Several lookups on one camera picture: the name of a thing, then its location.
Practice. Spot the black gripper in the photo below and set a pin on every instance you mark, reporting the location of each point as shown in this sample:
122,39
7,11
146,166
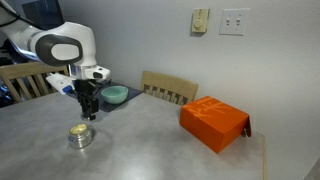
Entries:
87,89

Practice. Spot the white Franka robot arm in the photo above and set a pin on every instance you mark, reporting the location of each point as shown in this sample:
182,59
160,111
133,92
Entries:
63,43

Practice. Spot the silver candle tin container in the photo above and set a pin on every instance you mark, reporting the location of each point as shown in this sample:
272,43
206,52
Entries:
80,139

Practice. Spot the teal ceramic bowl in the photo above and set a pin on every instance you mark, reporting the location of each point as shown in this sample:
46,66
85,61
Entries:
114,95

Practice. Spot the dark blue cloth placemat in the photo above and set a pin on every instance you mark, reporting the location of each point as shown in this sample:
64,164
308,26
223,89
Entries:
133,93

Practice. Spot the light wooden slatted chair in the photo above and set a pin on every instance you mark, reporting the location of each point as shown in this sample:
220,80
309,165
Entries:
168,83
20,71

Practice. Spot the dark flat screen monitor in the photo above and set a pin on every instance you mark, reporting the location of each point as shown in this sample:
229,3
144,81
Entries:
46,10

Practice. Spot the orange cardboard box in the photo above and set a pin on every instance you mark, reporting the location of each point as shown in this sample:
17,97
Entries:
213,123

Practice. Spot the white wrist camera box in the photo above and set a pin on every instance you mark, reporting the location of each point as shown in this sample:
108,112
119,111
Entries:
60,84

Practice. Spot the beige wall thermostat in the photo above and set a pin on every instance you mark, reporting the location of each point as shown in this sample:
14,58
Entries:
200,20

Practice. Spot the white light switch plate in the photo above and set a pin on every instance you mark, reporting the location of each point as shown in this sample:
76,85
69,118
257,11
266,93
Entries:
234,22

